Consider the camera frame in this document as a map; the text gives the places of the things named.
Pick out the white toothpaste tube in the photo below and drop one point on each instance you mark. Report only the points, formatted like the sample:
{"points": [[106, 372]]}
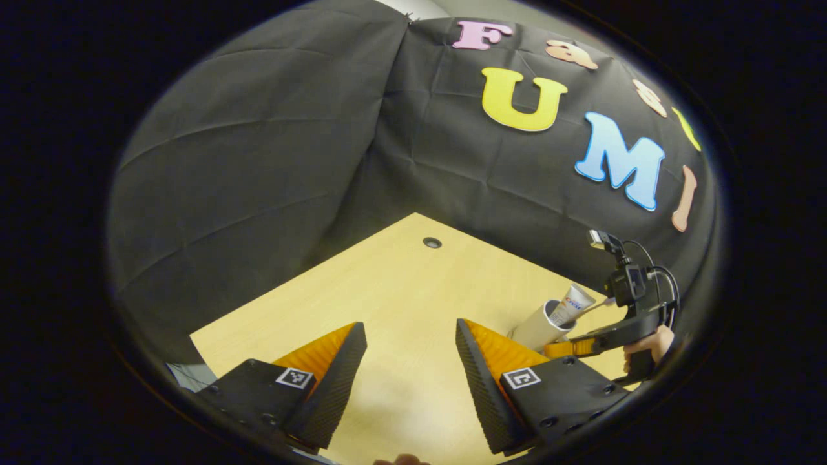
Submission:
{"points": [[572, 303]]}

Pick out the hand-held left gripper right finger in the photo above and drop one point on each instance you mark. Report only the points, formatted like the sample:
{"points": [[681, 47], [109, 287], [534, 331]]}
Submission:
{"points": [[481, 387]]}

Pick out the black desk grommet hole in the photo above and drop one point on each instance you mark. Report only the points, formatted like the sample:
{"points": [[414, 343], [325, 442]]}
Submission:
{"points": [[431, 242]]}

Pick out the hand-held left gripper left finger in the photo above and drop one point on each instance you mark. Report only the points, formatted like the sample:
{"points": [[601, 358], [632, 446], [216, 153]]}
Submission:
{"points": [[336, 381]]}

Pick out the white toothbrush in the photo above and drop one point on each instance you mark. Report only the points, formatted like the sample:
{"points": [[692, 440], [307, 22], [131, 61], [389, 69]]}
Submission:
{"points": [[597, 305]]}

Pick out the black backdrop cloth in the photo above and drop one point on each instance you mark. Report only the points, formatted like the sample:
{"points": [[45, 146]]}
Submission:
{"points": [[258, 161]]}

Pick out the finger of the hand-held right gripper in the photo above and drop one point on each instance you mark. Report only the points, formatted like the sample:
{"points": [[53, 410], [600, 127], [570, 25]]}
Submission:
{"points": [[568, 349]]}

